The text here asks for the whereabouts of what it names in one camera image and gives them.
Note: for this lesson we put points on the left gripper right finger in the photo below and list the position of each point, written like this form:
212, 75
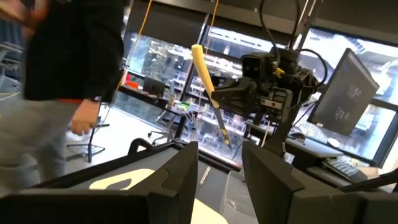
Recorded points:
273, 193

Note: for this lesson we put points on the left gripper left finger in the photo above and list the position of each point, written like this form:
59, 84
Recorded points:
174, 186

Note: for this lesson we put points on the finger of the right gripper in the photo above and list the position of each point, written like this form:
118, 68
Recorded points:
239, 96

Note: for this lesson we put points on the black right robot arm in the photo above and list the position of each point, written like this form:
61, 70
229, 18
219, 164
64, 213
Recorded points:
284, 130

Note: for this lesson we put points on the clear plastic bin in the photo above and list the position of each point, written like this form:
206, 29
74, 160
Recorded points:
236, 199

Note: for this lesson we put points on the dark computer monitor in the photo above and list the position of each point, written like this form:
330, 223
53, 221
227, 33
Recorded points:
342, 93

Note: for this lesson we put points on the grey office chair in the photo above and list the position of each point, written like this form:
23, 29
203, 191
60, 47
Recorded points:
163, 133

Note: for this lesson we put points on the grey computer desk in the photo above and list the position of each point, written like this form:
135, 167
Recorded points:
311, 147

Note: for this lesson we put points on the white round puck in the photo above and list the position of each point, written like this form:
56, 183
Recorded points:
334, 142

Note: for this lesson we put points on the black keyboard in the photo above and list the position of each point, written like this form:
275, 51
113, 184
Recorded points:
345, 170

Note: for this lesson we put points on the black box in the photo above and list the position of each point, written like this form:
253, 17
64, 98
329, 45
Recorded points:
154, 87

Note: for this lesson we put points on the long dark background table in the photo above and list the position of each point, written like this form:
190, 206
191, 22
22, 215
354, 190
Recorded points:
149, 97

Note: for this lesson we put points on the black tripod stand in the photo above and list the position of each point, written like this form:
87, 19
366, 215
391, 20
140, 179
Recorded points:
89, 146

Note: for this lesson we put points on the person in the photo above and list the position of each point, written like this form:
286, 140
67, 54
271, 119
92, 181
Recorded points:
71, 46

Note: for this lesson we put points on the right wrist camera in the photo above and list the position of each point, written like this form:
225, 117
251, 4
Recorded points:
253, 67

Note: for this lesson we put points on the black diagonal frame strut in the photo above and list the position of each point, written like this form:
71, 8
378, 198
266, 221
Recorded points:
373, 182

